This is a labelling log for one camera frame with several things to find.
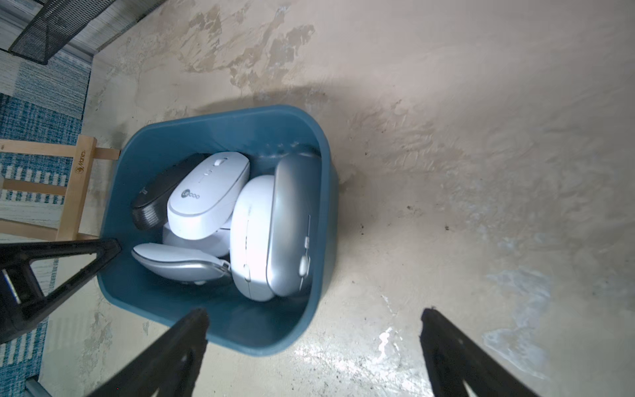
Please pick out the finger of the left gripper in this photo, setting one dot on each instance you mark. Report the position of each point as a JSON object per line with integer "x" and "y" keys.
{"x": 25, "y": 300}

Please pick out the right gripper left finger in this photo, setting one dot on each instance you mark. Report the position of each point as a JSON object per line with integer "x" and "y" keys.
{"x": 169, "y": 367}

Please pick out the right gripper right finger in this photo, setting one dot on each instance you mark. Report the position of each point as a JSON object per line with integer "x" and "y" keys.
{"x": 455, "y": 364}

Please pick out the black mouse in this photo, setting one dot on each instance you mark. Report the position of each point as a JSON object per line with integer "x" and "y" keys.
{"x": 149, "y": 208}

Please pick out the silver mouse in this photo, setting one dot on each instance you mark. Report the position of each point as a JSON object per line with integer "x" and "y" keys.
{"x": 185, "y": 265}
{"x": 293, "y": 224}

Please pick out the white logo mouse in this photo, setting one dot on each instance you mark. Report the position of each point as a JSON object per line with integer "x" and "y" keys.
{"x": 205, "y": 199}

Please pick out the white rounded mouse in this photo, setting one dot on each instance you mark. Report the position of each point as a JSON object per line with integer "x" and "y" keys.
{"x": 249, "y": 238}

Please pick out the white slim mouse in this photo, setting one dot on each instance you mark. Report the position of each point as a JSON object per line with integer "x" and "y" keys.
{"x": 217, "y": 244}

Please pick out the silver flat mouse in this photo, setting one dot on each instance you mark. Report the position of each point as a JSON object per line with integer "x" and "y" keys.
{"x": 185, "y": 265}

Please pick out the wooden stand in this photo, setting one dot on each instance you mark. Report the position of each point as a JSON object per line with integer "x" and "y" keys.
{"x": 83, "y": 154}

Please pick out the black wire mesh shelf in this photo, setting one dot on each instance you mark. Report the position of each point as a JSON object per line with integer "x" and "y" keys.
{"x": 39, "y": 30}

